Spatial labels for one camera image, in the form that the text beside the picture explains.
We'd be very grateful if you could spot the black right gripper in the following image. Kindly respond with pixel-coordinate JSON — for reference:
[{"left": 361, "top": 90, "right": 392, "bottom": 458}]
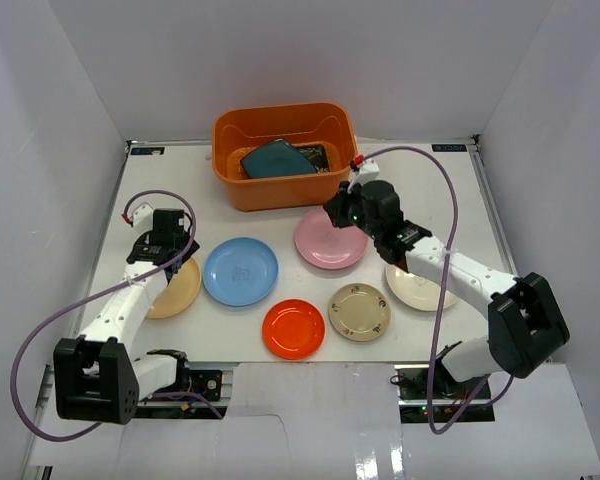
[{"left": 324, "top": 180, "right": 382, "bottom": 241}]

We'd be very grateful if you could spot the pink round plate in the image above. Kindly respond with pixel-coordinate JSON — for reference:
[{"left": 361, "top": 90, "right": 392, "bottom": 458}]
[{"left": 294, "top": 207, "right": 368, "bottom": 270}]

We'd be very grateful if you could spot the yellow round plate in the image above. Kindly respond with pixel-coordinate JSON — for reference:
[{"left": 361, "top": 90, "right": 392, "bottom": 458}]
[{"left": 146, "top": 258, "right": 202, "bottom": 320}]

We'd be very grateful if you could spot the black floral square plate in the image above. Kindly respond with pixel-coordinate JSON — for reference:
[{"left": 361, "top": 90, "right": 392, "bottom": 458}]
[{"left": 296, "top": 144, "right": 330, "bottom": 173}]

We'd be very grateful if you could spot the blue round plate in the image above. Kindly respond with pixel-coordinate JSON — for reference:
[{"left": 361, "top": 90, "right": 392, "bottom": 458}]
[{"left": 203, "top": 237, "right": 279, "bottom": 307}]

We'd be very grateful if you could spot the teal square plate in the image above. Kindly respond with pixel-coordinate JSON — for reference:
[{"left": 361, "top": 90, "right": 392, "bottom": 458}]
[{"left": 240, "top": 139, "right": 317, "bottom": 179}]

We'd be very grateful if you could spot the cream white round plate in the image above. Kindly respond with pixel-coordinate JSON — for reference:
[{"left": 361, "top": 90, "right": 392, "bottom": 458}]
[{"left": 385, "top": 265, "right": 440, "bottom": 312}]

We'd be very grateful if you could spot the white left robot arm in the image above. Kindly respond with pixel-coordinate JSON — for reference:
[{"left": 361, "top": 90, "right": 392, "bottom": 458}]
[{"left": 53, "top": 205, "right": 202, "bottom": 425}]

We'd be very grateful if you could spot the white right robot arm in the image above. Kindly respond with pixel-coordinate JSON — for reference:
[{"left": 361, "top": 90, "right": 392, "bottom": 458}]
[{"left": 324, "top": 180, "right": 570, "bottom": 399}]

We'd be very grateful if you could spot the orange plastic bin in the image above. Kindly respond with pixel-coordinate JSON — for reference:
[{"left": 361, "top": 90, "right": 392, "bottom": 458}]
[{"left": 212, "top": 102, "right": 358, "bottom": 212}]

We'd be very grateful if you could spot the beige floral round plate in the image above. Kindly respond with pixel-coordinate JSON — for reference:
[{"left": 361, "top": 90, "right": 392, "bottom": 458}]
[{"left": 328, "top": 283, "right": 391, "bottom": 342}]

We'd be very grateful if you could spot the orange round plate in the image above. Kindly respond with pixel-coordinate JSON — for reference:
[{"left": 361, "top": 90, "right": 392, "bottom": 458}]
[{"left": 262, "top": 299, "right": 326, "bottom": 361}]

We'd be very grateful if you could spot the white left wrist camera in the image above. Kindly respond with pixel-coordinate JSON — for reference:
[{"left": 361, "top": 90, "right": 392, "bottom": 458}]
[{"left": 122, "top": 202, "right": 154, "bottom": 232}]

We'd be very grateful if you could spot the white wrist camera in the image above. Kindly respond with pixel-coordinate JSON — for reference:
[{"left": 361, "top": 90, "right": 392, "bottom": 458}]
[
  {"left": 122, "top": 202, "right": 154, "bottom": 232},
  {"left": 347, "top": 155, "right": 380, "bottom": 193}
]

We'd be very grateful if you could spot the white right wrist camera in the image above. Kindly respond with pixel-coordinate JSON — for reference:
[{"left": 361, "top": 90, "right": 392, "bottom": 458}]
[{"left": 347, "top": 155, "right": 380, "bottom": 193}]

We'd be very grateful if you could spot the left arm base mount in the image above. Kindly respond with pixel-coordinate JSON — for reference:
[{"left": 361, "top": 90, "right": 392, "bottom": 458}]
[{"left": 135, "top": 369, "right": 233, "bottom": 420}]

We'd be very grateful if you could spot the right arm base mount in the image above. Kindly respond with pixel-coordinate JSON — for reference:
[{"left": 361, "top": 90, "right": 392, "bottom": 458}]
[{"left": 390, "top": 364, "right": 496, "bottom": 424}]

